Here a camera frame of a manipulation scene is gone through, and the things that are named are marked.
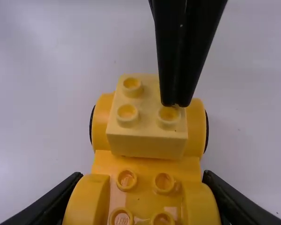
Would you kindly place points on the yellow toy car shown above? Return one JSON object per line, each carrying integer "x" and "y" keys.
{"x": 145, "y": 164}

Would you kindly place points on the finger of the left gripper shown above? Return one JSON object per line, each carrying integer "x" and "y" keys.
{"x": 168, "y": 47}
{"x": 196, "y": 35}

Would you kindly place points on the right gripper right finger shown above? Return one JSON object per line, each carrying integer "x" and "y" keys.
{"x": 234, "y": 206}

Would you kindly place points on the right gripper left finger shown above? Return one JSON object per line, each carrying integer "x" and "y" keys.
{"x": 46, "y": 204}

